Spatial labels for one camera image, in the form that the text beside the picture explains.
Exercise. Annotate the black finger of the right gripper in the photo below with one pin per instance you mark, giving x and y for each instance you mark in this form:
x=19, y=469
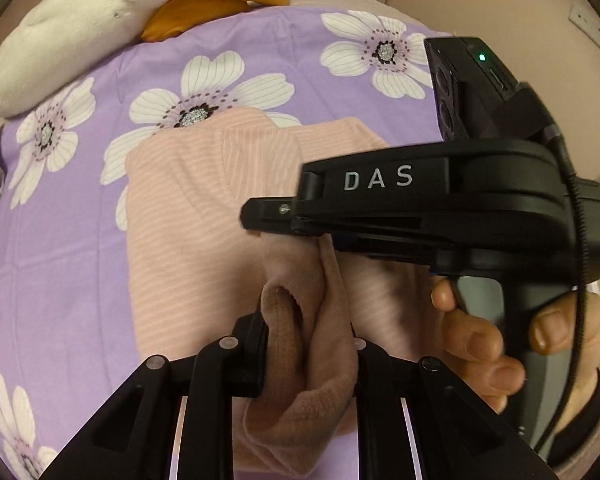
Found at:
x=284, y=215

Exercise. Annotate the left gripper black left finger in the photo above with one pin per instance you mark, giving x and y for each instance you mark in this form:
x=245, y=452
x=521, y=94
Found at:
x=172, y=412

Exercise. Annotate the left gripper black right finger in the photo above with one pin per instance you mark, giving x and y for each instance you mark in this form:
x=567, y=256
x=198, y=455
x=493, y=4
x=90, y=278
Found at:
x=418, y=420

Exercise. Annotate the pink ribbed sweater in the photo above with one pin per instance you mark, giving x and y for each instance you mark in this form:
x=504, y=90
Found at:
x=194, y=271

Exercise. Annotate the purple floral bed sheet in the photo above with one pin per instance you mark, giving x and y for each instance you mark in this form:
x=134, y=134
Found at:
x=67, y=333

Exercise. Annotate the white orange goose plush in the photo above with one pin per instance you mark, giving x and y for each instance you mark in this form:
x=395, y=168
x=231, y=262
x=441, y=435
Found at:
x=59, y=40

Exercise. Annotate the black camera box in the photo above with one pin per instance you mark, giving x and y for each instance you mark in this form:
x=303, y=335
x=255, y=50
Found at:
x=470, y=83

